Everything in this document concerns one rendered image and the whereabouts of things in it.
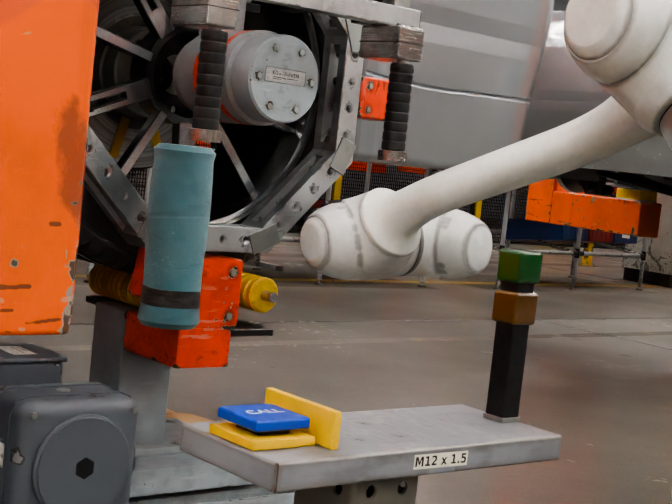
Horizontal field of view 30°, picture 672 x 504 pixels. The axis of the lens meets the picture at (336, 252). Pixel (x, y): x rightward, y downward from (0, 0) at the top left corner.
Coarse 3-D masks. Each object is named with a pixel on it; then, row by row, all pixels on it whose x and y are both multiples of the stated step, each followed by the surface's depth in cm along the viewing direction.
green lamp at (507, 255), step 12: (504, 252) 152; (516, 252) 150; (528, 252) 150; (504, 264) 152; (516, 264) 150; (528, 264) 150; (540, 264) 152; (504, 276) 152; (516, 276) 150; (528, 276) 151
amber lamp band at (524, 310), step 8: (496, 296) 153; (504, 296) 152; (512, 296) 151; (520, 296) 150; (528, 296) 151; (536, 296) 152; (496, 304) 152; (504, 304) 152; (512, 304) 151; (520, 304) 150; (528, 304) 151; (536, 304) 152; (496, 312) 152; (504, 312) 151; (512, 312) 150; (520, 312) 151; (528, 312) 152; (496, 320) 153; (504, 320) 151; (512, 320) 150; (520, 320) 151; (528, 320) 152
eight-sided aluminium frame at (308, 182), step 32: (352, 32) 206; (352, 64) 208; (320, 96) 211; (352, 96) 209; (320, 128) 211; (352, 128) 210; (96, 160) 180; (320, 160) 208; (352, 160) 211; (96, 192) 185; (128, 192) 184; (288, 192) 208; (320, 192) 207; (128, 224) 185; (224, 224) 201; (256, 224) 202; (288, 224) 204
